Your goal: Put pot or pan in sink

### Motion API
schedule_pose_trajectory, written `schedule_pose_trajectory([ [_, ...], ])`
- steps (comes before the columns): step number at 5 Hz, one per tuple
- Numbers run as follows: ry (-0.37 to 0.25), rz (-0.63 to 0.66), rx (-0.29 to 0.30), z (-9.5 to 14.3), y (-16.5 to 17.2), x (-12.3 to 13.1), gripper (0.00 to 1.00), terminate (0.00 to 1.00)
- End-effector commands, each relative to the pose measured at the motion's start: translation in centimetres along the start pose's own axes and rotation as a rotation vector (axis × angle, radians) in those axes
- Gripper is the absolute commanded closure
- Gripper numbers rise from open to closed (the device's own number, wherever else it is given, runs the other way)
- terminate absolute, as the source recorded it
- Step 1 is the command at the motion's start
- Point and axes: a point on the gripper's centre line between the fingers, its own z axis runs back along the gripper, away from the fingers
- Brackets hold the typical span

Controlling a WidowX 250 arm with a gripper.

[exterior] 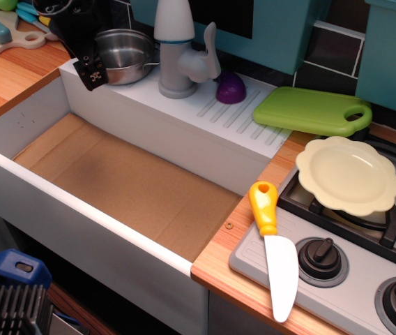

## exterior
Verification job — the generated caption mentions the purple toy eggplant half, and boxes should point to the purple toy eggplant half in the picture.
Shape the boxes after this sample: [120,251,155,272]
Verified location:
[216,70,247,104]

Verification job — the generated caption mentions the yellow handled toy knife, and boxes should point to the yellow handled toy knife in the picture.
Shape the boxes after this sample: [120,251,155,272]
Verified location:
[248,181,299,323]

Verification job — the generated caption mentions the black ribbed heat sink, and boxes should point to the black ribbed heat sink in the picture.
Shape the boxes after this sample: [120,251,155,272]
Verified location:
[0,285,53,334]

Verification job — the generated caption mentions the black burner grate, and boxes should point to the black burner grate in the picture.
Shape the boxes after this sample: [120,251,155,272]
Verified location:
[278,128,396,264]

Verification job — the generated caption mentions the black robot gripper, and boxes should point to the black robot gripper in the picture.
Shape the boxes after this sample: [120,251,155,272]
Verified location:
[32,1,111,91]

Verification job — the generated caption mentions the white toy sink basin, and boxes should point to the white toy sink basin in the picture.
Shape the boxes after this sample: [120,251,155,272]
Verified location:
[0,61,289,334]

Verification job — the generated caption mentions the green toy vegetable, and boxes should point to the green toy vegetable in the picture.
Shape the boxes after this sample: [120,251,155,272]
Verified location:
[0,0,18,12]

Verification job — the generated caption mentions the grey toy faucet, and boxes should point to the grey toy faucet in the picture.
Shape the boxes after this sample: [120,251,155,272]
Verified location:
[154,0,221,99]

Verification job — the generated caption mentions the blue toy utensil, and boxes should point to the blue toy utensil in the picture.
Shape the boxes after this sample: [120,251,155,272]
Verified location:
[15,1,50,34]

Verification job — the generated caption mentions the stainless steel pot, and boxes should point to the stainless steel pot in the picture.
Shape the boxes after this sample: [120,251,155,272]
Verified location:
[95,29,159,85]

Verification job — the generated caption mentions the teal cabinet right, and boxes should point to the teal cabinet right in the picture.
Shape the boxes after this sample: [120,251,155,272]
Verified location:
[356,0,396,111]

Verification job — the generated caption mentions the green plastic cutting board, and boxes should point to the green plastic cutting board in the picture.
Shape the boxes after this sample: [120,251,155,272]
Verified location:
[252,87,372,137]

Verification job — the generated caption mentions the brown cardboard sheet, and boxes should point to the brown cardboard sheet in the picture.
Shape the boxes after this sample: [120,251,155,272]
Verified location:
[15,114,240,262]

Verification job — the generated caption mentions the blue clamp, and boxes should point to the blue clamp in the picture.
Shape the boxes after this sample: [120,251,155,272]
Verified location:
[0,248,52,289]

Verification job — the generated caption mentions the cream scalloped plate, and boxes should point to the cream scalloped plate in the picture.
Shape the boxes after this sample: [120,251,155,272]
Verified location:
[296,136,396,217]

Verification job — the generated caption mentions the yellow toy corn spoon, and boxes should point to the yellow toy corn spoon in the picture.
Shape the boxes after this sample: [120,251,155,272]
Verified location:
[38,15,59,41]

